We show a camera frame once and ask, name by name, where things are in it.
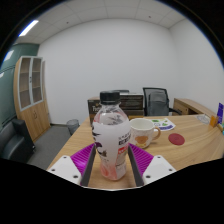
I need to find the clear drink bottle black cap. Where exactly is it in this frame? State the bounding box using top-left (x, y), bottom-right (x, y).
top-left (91, 90), bottom-right (132, 182)

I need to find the rectangular ceiling light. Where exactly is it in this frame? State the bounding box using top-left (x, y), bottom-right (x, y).
top-left (18, 19), bottom-right (40, 38)

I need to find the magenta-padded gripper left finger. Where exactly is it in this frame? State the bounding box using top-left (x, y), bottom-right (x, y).
top-left (47, 142), bottom-right (98, 187)

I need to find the flat round red coaster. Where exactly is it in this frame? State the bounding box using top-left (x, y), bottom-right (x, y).
top-left (168, 132), bottom-right (186, 146)

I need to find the small orange-brown box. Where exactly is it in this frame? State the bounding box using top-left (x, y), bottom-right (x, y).
top-left (209, 114), bottom-right (220, 129)

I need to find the black mesh office chair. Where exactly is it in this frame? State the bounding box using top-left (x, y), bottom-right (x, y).
top-left (142, 87), bottom-right (183, 117)

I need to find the grey backpack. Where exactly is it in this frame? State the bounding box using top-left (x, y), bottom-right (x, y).
top-left (146, 90), bottom-right (168, 117)

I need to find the wooden cabinet with glass doors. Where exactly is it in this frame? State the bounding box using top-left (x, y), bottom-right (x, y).
top-left (13, 55), bottom-right (52, 143)

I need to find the grey waste bin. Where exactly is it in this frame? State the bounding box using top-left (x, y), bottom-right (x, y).
top-left (65, 118), bottom-right (81, 136)

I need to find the white printed sticker sheet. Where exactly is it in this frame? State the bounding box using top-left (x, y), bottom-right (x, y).
top-left (146, 117), bottom-right (177, 132)

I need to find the brown printed cardboard box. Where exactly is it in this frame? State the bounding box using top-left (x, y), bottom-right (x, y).
top-left (87, 96), bottom-right (145, 126)

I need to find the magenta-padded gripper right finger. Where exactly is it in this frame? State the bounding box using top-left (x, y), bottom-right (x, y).
top-left (127, 142), bottom-right (177, 187)

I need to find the white mug with bear print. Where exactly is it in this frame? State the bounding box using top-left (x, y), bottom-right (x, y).
top-left (129, 117), bottom-right (162, 150)

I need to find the wooden side desk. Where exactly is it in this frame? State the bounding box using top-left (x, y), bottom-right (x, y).
top-left (172, 97), bottom-right (216, 118)

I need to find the black leather armchair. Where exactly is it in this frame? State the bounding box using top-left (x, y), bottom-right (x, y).
top-left (0, 118), bottom-right (36, 164)

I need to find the purple upright box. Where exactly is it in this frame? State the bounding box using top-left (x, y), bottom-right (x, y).
top-left (216, 102), bottom-right (224, 125)

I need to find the white sheet with round print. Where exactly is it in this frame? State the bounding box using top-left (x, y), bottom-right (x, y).
top-left (195, 113), bottom-right (212, 125)

